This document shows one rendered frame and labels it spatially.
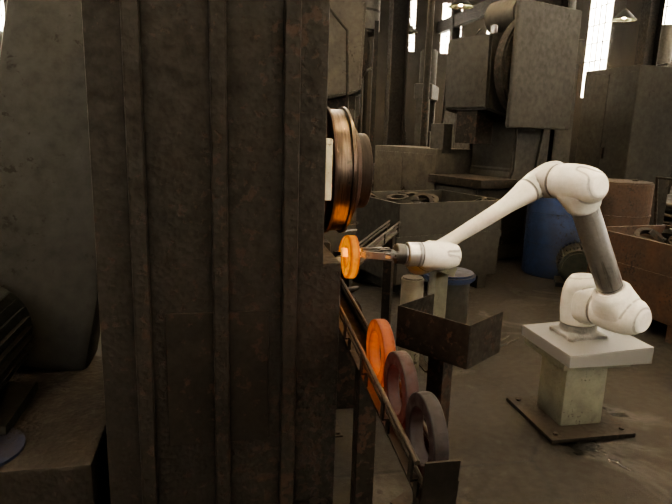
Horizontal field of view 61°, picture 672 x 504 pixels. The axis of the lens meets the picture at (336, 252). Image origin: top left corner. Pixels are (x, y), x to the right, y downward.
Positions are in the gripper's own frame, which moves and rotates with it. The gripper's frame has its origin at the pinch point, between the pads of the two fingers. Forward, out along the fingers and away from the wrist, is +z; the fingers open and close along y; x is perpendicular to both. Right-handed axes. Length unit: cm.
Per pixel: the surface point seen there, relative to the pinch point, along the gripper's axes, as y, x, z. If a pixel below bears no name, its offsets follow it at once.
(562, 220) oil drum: 253, -19, -255
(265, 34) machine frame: -27, 66, 36
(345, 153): -1.0, 34.4, 5.0
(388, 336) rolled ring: -58, -10, 3
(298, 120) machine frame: -30, 44, 26
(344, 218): 4.1, 11.4, 2.3
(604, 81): 383, 118, -368
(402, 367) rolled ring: -75, -11, 5
